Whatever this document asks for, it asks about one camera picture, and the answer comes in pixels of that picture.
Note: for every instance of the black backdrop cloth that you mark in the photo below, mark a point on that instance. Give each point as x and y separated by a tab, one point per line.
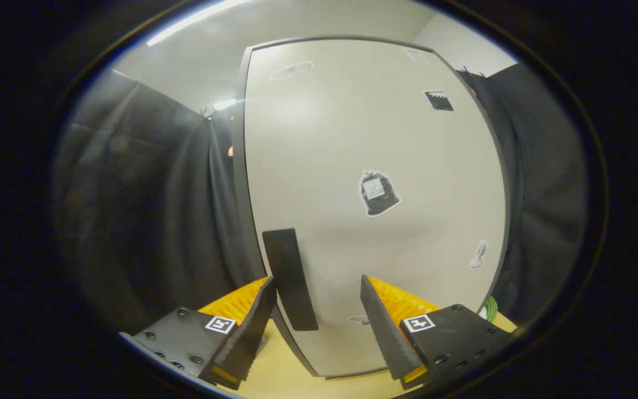
142	210

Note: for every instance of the watermelon slice toy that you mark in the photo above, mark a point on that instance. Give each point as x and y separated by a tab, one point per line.
492	309

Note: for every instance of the dark grey shoe cabinet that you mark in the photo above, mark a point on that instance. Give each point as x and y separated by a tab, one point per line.
238	166

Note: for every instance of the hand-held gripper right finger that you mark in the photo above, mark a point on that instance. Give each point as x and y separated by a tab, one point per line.
382	330

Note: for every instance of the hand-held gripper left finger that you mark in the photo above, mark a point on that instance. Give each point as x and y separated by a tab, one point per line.
252	327

